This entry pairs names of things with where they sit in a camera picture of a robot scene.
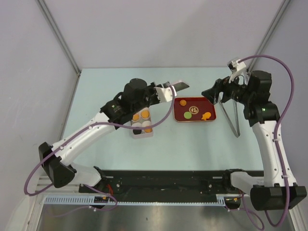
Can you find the red lacquer tray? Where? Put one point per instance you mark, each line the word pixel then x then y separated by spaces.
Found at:
pixel 197 106

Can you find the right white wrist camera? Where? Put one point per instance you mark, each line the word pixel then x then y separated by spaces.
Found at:
pixel 236 67

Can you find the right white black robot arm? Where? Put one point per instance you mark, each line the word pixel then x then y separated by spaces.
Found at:
pixel 278 189

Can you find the lavender cookie tin box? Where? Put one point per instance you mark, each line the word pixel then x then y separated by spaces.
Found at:
pixel 143 135

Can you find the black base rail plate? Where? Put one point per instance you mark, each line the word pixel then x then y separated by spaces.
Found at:
pixel 166 186

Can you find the green round cookie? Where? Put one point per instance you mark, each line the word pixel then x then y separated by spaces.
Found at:
pixel 187 115

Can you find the orange fish cookie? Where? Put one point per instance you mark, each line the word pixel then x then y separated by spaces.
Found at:
pixel 206 116

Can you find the black round cookie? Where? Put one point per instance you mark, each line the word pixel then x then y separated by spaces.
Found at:
pixel 137 132

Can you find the white paper cup front left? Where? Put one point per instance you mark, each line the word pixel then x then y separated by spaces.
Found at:
pixel 136 125

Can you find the silver tin lid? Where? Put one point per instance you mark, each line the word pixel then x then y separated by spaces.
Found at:
pixel 180 85

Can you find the orange flower cookie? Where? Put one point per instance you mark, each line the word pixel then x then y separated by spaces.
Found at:
pixel 135 117

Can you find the white paper cup back right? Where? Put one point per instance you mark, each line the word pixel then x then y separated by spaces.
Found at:
pixel 141 116

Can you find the white paper cup back left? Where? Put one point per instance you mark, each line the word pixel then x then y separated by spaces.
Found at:
pixel 139 117

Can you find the white paper cup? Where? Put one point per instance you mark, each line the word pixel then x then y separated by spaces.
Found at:
pixel 136 125
pixel 141 116
pixel 146 124

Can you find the white paper cup front right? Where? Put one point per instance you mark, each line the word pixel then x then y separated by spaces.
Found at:
pixel 146 124

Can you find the aluminium corner post right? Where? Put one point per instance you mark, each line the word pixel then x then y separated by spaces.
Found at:
pixel 273 25

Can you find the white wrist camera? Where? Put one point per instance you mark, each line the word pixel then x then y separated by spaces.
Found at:
pixel 166 94
pixel 236 67

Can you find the orange round cookie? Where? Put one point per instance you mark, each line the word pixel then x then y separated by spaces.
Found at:
pixel 149 130
pixel 145 114

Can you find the aluminium corner post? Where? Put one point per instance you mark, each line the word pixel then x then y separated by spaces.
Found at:
pixel 273 25
pixel 58 34

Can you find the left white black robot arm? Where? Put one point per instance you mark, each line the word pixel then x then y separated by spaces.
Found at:
pixel 58 159

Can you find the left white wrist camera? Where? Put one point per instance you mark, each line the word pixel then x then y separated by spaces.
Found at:
pixel 166 94

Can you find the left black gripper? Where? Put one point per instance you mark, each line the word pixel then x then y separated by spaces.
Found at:
pixel 151 88

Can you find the aluminium frame rail left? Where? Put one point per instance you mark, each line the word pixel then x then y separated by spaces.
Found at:
pixel 44 181

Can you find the orange pumpkin cookie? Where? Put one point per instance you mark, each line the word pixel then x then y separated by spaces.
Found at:
pixel 183 102

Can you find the aluminium corner post left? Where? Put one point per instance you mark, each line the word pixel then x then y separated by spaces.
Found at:
pixel 58 34

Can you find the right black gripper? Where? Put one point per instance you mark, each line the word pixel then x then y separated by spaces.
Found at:
pixel 220 85

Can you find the metal tongs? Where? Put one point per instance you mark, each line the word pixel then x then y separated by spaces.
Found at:
pixel 235 127

